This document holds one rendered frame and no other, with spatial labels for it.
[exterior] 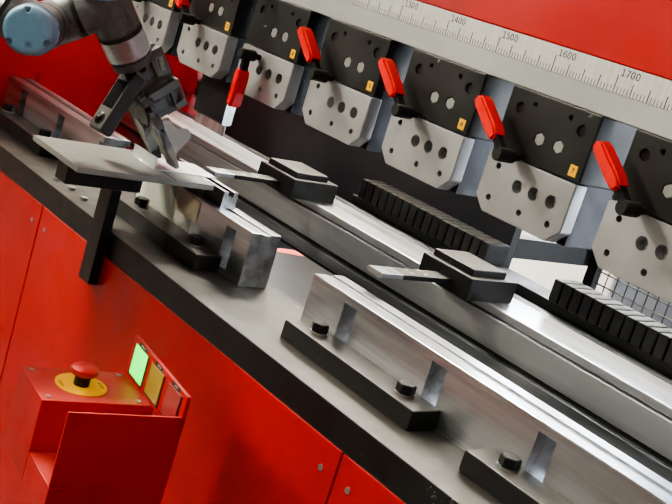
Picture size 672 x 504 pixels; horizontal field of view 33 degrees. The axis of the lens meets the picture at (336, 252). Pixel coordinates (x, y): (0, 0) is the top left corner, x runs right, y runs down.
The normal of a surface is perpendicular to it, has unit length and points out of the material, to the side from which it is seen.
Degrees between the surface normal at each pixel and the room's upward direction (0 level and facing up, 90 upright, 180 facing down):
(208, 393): 90
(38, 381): 0
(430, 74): 90
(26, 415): 90
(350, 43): 90
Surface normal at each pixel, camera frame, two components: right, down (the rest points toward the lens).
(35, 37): 0.04, 0.24
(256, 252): 0.59, 0.36
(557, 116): -0.76, -0.07
